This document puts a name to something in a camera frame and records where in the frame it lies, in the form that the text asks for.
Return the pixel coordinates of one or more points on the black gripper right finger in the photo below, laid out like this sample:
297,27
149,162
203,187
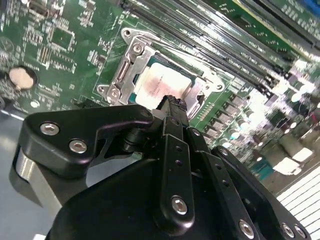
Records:
232,200

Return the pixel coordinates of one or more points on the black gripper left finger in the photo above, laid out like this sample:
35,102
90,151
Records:
112,117

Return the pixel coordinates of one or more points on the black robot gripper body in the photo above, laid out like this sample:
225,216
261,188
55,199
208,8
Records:
112,205

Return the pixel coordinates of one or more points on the metal CPU socket cover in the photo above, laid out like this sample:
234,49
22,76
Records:
137,63

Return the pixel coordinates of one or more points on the silver square CPU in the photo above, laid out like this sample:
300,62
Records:
165,82

